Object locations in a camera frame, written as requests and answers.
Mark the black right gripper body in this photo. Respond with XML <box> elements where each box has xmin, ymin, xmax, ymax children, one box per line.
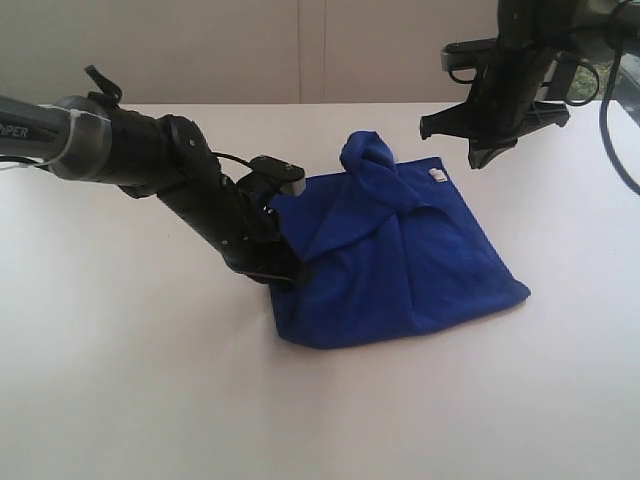
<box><xmin>467</xmin><ymin>44</ymin><xmax>553</xmax><ymax>145</ymax></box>

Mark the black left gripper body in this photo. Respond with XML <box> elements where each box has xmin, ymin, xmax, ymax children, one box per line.
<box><xmin>159</xmin><ymin>175</ymin><xmax>300</xmax><ymax>274</ymax></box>

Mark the blue towel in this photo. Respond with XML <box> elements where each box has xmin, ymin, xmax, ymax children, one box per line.
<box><xmin>270</xmin><ymin>131</ymin><xmax>530</xmax><ymax>350</ymax></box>

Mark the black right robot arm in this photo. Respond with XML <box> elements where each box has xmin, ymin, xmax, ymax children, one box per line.
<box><xmin>419</xmin><ymin>1</ymin><xmax>639</xmax><ymax>151</ymax></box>

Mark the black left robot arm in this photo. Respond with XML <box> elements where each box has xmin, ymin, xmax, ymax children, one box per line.
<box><xmin>1</xmin><ymin>95</ymin><xmax>310</xmax><ymax>289</ymax></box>

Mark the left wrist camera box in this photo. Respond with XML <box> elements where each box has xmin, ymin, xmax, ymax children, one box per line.
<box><xmin>237</xmin><ymin>155</ymin><xmax>306</xmax><ymax>201</ymax></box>

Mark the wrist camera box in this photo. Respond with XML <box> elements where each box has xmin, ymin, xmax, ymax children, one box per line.
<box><xmin>237</xmin><ymin>155</ymin><xmax>306</xmax><ymax>201</ymax></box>
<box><xmin>441</xmin><ymin>38</ymin><xmax>497</xmax><ymax>72</ymax></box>

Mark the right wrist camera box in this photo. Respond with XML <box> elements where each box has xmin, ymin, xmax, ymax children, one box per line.
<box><xmin>441</xmin><ymin>38</ymin><xmax>497</xmax><ymax>72</ymax></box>

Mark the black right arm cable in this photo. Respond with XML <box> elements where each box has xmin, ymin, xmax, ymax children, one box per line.
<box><xmin>447</xmin><ymin>0</ymin><xmax>640</xmax><ymax>196</ymax></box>

